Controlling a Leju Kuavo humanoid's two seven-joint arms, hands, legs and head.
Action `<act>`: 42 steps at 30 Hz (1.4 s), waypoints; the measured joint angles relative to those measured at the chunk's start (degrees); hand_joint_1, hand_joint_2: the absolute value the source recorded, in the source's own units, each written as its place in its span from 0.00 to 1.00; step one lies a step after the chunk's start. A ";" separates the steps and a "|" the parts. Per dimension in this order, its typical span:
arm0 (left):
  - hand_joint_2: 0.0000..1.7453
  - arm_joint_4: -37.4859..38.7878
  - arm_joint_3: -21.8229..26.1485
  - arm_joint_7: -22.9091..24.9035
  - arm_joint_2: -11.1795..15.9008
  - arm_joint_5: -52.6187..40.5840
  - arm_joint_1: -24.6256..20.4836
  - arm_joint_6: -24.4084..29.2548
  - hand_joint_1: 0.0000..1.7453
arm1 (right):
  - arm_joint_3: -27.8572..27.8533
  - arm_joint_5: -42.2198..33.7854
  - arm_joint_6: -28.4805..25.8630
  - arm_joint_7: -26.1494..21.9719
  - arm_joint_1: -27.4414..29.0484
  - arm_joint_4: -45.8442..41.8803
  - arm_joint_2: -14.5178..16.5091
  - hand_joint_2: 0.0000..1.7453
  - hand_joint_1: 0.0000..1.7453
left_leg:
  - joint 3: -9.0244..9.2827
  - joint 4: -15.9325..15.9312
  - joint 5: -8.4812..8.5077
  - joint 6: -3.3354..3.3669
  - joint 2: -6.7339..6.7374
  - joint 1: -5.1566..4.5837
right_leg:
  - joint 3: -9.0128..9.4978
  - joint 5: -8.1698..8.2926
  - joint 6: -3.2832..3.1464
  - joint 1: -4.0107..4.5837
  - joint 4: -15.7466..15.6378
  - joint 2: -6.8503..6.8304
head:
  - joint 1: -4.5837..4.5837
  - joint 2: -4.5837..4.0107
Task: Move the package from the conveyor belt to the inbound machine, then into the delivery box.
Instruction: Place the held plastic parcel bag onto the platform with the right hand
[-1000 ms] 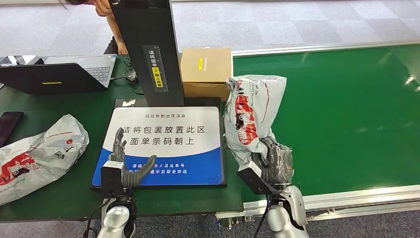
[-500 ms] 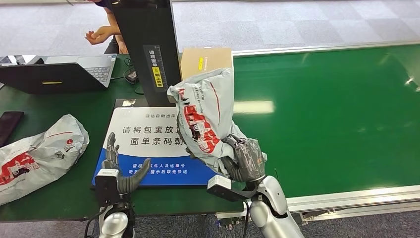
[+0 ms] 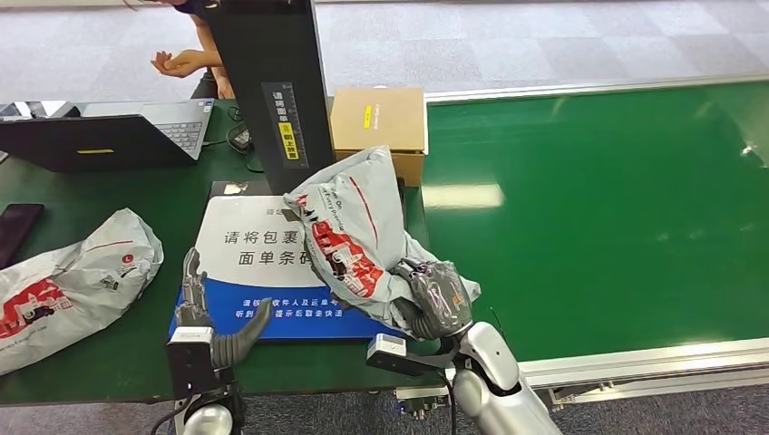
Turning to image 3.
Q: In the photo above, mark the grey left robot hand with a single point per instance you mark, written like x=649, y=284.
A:
x=237, y=348

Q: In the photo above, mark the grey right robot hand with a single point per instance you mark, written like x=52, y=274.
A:
x=441, y=300

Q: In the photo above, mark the grey courier bag long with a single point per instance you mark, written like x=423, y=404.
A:
x=354, y=222

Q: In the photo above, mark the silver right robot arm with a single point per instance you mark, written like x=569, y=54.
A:
x=498, y=384

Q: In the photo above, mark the brown cardboard box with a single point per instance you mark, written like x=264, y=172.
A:
x=378, y=117

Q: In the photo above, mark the green conveyor belt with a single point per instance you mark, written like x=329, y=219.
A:
x=631, y=198

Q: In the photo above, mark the black inbound scanner machine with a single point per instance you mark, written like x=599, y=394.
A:
x=270, y=72

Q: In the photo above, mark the white blue instruction plate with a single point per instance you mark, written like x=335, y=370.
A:
x=252, y=240

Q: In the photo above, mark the grey courier bag crumpled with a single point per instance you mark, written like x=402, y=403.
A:
x=78, y=282

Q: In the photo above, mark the black computer mouse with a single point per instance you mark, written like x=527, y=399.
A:
x=240, y=138

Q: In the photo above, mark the black smartphone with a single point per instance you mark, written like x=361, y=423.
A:
x=15, y=231

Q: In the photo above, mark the black silver laptop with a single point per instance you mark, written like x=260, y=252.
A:
x=90, y=141

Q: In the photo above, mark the person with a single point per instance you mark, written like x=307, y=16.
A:
x=204, y=57

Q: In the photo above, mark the grey device behind laptop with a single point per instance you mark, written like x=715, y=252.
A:
x=36, y=109

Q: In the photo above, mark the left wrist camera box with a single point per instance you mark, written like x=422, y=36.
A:
x=189, y=366

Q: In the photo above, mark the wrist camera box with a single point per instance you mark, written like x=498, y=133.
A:
x=390, y=354
x=189, y=366

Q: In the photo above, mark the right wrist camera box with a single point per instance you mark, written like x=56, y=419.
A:
x=390, y=354

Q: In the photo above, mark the aluminium conveyor frame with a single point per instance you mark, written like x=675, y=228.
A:
x=661, y=363

